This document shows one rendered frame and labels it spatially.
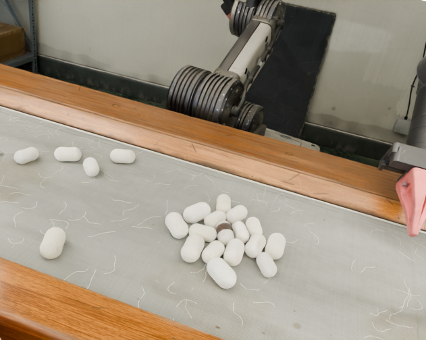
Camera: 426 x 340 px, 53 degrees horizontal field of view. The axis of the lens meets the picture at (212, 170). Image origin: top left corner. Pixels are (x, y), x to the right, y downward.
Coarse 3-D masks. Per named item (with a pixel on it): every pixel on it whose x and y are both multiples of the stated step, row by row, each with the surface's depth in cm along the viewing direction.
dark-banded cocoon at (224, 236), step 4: (220, 232) 49; (224, 232) 48; (228, 232) 48; (232, 232) 49; (220, 236) 48; (224, 236) 48; (228, 236) 48; (232, 236) 48; (220, 240) 48; (224, 240) 48; (228, 240) 48; (224, 244) 48
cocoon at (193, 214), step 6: (198, 204) 52; (204, 204) 52; (186, 210) 51; (192, 210) 51; (198, 210) 51; (204, 210) 51; (210, 210) 52; (186, 216) 51; (192, 216) 50; (198, 216) 51; (204, 216) 51; (192, 222) 51
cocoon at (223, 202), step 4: (220, 196) 55; (224, 196) 55; (228, 196) 55; (220, 200) 54; (224, 200) 54; (228, 200) 54; (220, 204) 53; (224, 204) 53; (228, 204) 53; (216, 208) 54; (220, 208) 53; (224, 208) 53; (228, 208) 53; (224, 212) 53
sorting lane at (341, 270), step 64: (0, 128) 64; (64, 128) 67; (0, 192) 51; (64, 192) 53; (128, 192) 55; (192, 192) 58; (256, 192) 60; (0, 256) 42; (64, 256) 44; (128, 256) 45; (320, 256) 50; (384, 256) 52; (192, 320) 39; (256, 320) 40; (320, 320) 42; (384, 320) 43
